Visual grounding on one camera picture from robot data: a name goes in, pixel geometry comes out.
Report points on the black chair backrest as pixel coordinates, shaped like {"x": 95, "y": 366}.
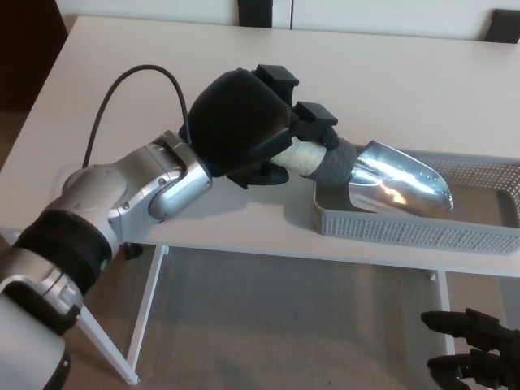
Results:
{"x": 503, "y": 26}
{"x": 255, "y": 14}

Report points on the dark brown wooden cabinet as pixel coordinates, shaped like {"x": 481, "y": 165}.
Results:
{"x": 24, "y": 53}

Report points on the white desk with metal frame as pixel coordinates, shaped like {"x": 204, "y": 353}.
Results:
{"x": 122, "y": 53}

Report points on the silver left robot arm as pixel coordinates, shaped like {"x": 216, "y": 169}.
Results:
{"x": 101, "y": 191}

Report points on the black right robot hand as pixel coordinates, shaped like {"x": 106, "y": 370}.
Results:
{"x": 503, "y": 353}

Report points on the black caster wheel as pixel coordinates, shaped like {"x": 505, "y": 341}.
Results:
{"x": 133, "y": 251}

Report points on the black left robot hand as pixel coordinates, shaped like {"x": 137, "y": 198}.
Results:
{"x": 235, "y": 122}

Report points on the white cabinet fronts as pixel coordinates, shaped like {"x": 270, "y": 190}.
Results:
{"x": 386, "y": 16}

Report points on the grey perforated plastic basket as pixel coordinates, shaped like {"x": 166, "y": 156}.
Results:
{"x": 406, "y": 237}

